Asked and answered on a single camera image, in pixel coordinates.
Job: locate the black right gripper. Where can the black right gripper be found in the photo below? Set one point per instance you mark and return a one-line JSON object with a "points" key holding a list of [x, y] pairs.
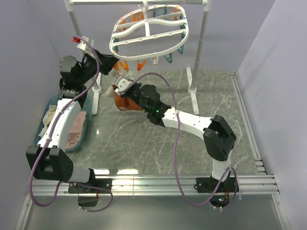
{"points": [[124, 95]]}

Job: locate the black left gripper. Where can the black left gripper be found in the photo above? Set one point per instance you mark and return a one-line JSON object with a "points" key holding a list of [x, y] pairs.
{"points": [[106, 62]]}

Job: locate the orange clip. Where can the orange clip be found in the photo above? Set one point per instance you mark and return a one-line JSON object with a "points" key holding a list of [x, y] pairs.
{"points": [[120, 64], [140, 64]]}

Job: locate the orange and beige underwear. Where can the orange and beige underwear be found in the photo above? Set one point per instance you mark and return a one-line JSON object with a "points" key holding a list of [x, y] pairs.
{"points": [[123, 104]]}

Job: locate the white oval clip hanger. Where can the white oval clip hanger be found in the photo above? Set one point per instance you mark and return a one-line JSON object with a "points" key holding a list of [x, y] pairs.
{"points": [[149, 31]]}

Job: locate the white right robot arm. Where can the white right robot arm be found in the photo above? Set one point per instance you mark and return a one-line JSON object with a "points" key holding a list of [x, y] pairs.
{"points": [[219, 138]]}

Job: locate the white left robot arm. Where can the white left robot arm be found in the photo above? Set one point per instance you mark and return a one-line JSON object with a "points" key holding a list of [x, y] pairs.
{"points": [[48, 160]]}

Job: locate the teal clip front right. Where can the teal clip front right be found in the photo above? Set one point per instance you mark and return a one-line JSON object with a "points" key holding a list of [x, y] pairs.
{"points": [[169, 58]]}

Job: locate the teal clip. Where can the teal clip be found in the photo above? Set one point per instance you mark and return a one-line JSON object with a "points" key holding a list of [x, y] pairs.
{"points": [[169, 58], [181, 49]]}

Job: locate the teal clip right side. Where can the teal clip right side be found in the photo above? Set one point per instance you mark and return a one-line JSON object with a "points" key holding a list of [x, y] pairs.
{"points": [[181, 49]]}

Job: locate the pink cloth in basket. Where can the pink cloth in basket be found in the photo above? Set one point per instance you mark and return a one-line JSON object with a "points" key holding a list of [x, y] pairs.
{"points": [[75, 134]]}

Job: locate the cream cloth in basket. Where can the cream cloth in basket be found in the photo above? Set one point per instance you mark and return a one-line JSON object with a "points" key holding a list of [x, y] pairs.
{"points": [[47, 120]]}

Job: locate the teal plastic laundry basket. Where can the teal plastic laundry basket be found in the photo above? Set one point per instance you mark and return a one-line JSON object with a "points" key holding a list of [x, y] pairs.
{"points": [[54, 101]]}

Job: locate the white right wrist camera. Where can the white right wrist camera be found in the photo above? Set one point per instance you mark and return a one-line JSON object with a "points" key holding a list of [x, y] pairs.
{"points": [[122, 84]]}

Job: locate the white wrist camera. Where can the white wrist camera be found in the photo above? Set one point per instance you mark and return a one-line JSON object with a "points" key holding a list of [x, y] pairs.
{"points": [[122, 84], [83, 46]]}

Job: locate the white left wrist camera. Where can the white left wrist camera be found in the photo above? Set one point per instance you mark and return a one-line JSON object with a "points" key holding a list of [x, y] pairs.
{"points": [[83, 46]]}

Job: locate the aluminium mounting rail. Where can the aluminium mounting rail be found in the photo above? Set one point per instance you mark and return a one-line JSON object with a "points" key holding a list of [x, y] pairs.
{"points": [[163, 185]]}

